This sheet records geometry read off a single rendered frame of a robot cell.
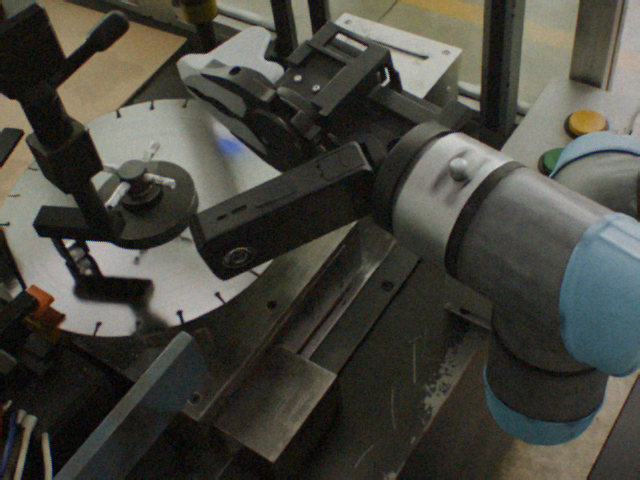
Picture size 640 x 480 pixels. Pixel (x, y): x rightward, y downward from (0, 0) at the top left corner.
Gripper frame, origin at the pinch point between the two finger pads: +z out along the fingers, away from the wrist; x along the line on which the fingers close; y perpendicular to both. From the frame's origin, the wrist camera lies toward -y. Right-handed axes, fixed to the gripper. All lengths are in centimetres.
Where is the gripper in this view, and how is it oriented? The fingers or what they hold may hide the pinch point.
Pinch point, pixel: (185, 78)
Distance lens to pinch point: 60.9
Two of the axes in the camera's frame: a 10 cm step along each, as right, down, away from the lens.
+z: -7.2, -4.8, 5.0
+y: 6.6, -7.1, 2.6
